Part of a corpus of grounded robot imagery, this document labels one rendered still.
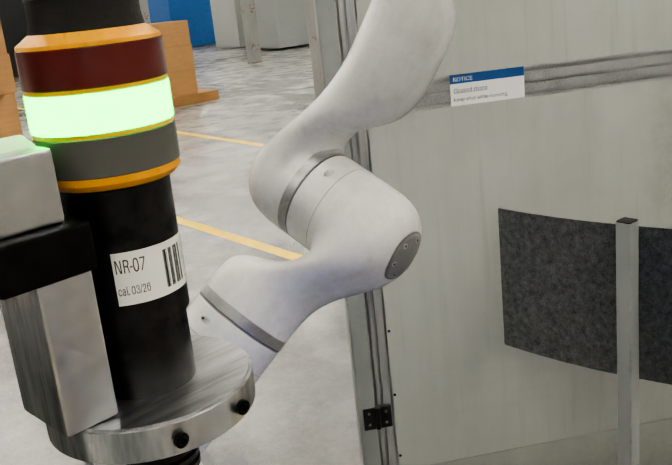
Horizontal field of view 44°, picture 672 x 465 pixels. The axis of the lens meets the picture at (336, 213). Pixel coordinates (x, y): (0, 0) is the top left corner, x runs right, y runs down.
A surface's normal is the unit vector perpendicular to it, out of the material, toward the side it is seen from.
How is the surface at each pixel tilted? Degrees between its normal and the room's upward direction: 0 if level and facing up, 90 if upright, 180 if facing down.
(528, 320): 90
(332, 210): 59
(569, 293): 90
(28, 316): 90
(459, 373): 90
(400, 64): 99
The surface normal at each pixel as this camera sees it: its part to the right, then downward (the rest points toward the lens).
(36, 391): -0.70, 0.26
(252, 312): 0.11, -0.04
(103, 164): 0.20, 0.25
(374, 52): -0.53, 0.11
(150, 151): 0.75, 0.11
